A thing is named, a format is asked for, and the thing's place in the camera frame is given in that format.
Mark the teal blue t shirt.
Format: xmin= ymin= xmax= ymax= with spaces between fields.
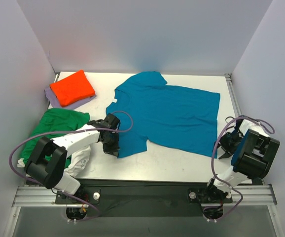
xmin=106 ymin=72 xmax=220 ymax=158

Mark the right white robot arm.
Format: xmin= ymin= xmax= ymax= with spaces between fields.
xmin=203 ymin=116 xmax=280 ymax=201

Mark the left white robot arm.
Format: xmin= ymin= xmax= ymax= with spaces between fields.
xmin=25 ymin=114 xmax=120 ymax=203

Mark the white t shirt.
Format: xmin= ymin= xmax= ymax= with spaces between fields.
xmin=17 ymin=143 xmax=91 ymax=177

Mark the green t shirt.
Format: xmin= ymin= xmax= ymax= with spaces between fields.
xmin=17 ymin=108 xmax=90 ymax=167

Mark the folded orange t shirt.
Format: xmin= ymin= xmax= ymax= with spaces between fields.
xmin=49 ymin=70 xmax=96 ymax=107

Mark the folded lavender t shirt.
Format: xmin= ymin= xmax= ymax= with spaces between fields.
xmin=44 ymin=87 xmax=96 ymax=110

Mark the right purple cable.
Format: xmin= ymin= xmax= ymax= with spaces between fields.
xmin=203 ymin=115 xmax=276 ymax=222

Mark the purple cable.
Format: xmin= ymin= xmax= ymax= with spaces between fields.
xmin=203 ymin=115 xmax=276 ymax=222
xmin=9 ymin=110 xmax=134 ymax=222

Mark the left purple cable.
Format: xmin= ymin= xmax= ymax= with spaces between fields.
xmin=9 ymin=110 xmax=134 ymax=222

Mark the aluminium front frame rail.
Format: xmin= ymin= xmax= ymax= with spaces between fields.
xmin=12 ymin=185 xmax=277 ymax=207

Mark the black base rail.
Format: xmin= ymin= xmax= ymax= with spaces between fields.
xmin=25 ymin=177 xmax=234 ymax=218

